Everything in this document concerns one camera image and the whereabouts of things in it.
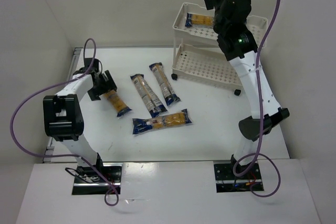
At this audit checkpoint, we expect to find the horizontal pasta bag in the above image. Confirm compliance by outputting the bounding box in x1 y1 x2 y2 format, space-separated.
132 109 192 135

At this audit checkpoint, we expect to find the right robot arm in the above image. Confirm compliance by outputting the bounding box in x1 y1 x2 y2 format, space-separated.
204 0 290 177

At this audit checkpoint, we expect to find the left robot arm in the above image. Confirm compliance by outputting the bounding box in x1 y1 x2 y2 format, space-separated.
43 58 117 176

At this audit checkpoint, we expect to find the white two-tier rolling cart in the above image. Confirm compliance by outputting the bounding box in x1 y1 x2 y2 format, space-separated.
170 2 269 98

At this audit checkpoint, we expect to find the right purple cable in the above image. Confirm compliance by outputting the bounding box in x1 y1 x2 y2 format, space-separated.
233 0 282 198

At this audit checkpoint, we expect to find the purple cable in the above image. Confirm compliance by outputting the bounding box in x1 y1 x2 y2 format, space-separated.
233 0 282 198
9 38 123 207

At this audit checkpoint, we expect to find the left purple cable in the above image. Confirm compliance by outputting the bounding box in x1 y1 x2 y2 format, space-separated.
9 38 123 207

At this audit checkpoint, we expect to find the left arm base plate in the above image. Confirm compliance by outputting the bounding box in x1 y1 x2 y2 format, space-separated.
65 163 123 196

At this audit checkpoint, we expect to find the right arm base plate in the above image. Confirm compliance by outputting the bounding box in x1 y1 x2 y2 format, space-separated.
213 161 264 193

